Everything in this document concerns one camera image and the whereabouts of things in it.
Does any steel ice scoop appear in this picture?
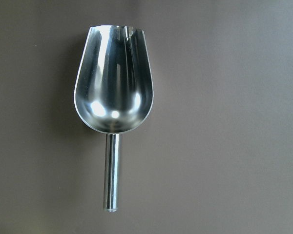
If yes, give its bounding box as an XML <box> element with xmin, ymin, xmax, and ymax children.
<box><xmin>74</xmin><ymin>25</ymin><xmax>154</xmax><ymax>212</ymax></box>

